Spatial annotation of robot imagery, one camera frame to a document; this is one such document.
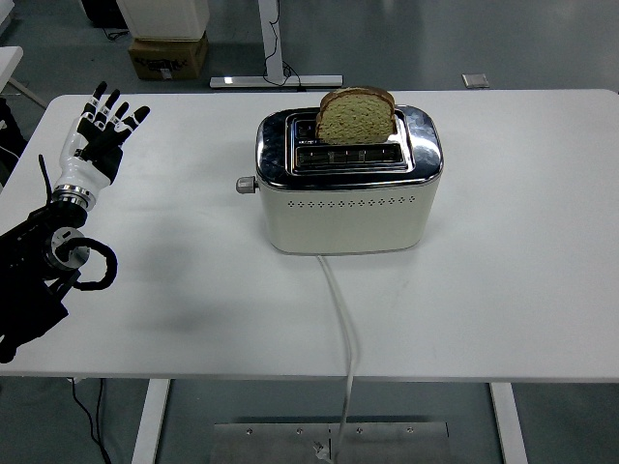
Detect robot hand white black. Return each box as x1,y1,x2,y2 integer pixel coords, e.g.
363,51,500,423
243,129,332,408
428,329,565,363
51,80,152,202

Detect cream and chrome toaster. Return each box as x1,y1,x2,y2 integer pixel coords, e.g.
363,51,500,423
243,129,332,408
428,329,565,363
254,104,445,256

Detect black stand beside table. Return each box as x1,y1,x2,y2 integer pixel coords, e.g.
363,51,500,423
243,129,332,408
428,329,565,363
0,98,29,188

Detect small white side table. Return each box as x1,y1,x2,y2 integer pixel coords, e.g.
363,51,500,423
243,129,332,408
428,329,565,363
0,45,49,110

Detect brown cardboard box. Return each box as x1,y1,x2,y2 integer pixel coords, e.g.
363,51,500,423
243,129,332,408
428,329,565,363
128,31,210,81

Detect black box on floor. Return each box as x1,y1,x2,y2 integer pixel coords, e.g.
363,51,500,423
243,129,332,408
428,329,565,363
80,0,128,29

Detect white bin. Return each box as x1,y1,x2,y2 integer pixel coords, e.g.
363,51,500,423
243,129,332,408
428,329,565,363
115,0,212,42

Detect white desk leg base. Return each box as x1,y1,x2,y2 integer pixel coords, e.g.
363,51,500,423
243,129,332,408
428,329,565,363
209,0,344,90

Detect white table leg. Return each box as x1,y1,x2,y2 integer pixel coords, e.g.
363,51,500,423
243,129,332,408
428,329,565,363
131,378,171,464
487,381,529,464

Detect brown bread slice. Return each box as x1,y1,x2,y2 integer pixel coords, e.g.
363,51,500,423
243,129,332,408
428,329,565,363
315,85,398,145

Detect grey metal plate with screws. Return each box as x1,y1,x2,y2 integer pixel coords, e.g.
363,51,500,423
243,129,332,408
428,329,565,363
212,421,450,464

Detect thin black cable on desk leg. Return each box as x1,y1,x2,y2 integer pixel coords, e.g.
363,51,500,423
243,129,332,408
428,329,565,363
263,0,310,92

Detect black cable under table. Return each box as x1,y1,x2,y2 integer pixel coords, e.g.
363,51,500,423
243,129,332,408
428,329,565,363
95,378,105,444
71,378,113,464

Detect white power cord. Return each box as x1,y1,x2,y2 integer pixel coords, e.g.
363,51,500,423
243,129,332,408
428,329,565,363
312,254,362,460

